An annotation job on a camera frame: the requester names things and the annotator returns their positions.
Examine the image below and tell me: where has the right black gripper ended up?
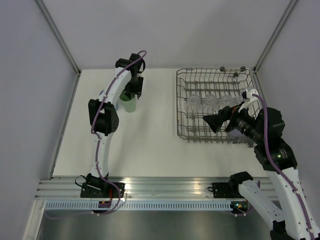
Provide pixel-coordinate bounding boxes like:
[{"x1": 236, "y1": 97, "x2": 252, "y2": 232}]
[{"x1": 203, "y1": 99, "x2": 265, "y2": 144}]

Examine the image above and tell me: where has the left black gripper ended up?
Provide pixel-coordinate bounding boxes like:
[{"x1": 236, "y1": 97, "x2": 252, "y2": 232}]
[{"x1": 124, "y1": 75, "x2": 144, "y2": 100}]

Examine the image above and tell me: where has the green plastic cup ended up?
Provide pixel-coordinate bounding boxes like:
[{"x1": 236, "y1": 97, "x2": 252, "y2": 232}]
[{"x1": 119, "y1": 91, "x2": 136, "y2": 113}]

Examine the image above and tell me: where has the clear glass cup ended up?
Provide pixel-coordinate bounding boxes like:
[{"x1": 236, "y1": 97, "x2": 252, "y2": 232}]
[
  {"x1": 203, "y1": 94, "x2": 218, "y2": 112},
  {"x1": 185, "y1": 94, "x2": 202, "y2": 113},
  {"x1": 234, "y1": 95, "x2": 246, "y2": 106},
  {"x1": 219, "y1": 94, "x2": 235, "y2": 109}
]

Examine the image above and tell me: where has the purple plastic cup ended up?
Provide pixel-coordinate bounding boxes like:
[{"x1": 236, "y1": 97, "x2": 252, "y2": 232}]
[{"x1": 229, "y1": 129, "x2": 246, "y2": 139}]

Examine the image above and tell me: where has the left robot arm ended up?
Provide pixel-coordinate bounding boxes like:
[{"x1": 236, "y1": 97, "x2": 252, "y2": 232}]
[{"x1": 80, "y1": 50, "x2": 147, "y2": 199}]

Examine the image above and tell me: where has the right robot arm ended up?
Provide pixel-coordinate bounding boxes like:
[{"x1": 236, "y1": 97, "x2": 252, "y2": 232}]
[{"x1": 203, "y1": 105, "x2": 320, "y2": 240}]

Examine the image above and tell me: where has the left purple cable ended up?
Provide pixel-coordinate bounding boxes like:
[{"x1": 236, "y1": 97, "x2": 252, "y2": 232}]
[{"x1": 44, "y1": 50, "x2": 148, "y2": 221}]

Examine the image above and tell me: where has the grey wire dish rack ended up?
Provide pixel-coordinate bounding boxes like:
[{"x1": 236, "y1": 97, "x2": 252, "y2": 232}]
[{"x1": 175, "y1": 66, "x2": 256, "y2": 148}]

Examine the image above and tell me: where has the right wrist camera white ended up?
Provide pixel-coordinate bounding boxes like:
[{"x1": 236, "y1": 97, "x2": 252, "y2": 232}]
[{"x1": 238, "y1": 88, "x2": 259, "y2": 113}]

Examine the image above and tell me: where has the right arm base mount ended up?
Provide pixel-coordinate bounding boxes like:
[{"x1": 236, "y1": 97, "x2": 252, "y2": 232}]
[{"x1": 211, "y1": 182, "x2": 244, "y2": 199}]

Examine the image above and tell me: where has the white slotted cable duct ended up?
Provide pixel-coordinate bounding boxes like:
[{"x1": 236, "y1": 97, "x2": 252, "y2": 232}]
[{"x1": 45, "y1": 200, "x2": 232, "y2": 211}]

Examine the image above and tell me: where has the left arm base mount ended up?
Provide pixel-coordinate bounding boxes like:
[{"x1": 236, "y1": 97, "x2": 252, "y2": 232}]
[{"x1": 80, "y1": 182, "x2": 125, "y2": 199}]

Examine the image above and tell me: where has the aluminium mounting rail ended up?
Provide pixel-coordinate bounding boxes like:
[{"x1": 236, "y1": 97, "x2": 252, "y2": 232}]
[{"x1": 34, "y1": 176, "x2": 280, "y2": 201}]

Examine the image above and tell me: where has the left aluminium frame post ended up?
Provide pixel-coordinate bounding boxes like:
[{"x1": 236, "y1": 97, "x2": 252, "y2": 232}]
[{"x1": 34, "y1": 0, "x2": 81, "y2": 77}]

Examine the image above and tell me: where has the aluminium frame post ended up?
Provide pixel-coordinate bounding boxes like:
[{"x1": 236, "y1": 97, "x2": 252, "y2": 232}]
[
  {"x1": 34, "y1": 0, "x2": 81, "y2": 77},
  {"x1": 253, "y1": 0, "x2": 300, "y2": 73}
]

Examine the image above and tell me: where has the right aluminium frame post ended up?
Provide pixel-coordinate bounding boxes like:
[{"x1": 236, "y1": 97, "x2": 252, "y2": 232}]
[{"x1": 253, "y1": 0, "x2": 300, "y2": 73}]

